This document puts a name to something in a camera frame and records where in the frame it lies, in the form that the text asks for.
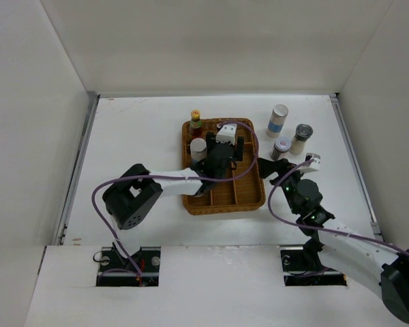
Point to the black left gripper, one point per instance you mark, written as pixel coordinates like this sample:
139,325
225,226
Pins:
212,142

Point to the silver lid white spice bottle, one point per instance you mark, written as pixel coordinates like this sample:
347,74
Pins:
198,150

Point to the small jar red label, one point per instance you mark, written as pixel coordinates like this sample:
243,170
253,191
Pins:
280,146

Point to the red sauce bottle yellow cap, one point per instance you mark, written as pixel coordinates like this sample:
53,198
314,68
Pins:
195,124

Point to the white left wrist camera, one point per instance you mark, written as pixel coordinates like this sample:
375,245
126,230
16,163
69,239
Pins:
227,134

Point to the grey lid salt grinder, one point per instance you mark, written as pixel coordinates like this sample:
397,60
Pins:
303,133

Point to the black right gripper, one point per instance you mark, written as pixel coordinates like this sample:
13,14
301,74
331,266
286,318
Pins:
266,167

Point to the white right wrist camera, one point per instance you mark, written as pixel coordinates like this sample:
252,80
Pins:
314,163

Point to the metal table edge rail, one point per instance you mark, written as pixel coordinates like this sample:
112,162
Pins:
64,216

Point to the silver lid blue label bottle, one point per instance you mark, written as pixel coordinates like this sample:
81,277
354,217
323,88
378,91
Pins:
277,120

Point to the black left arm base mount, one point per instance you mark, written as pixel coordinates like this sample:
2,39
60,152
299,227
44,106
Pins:
113,270

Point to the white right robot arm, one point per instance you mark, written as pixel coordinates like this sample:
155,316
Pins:
380,267

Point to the brown wicker divided basket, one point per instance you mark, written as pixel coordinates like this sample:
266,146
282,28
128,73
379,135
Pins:
246,192

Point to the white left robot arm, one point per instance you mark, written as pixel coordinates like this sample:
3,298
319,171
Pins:
129,202

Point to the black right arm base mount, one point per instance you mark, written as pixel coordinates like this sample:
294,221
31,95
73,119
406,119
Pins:
302,268

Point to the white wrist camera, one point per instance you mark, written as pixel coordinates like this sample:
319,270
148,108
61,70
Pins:
314,163
227,134

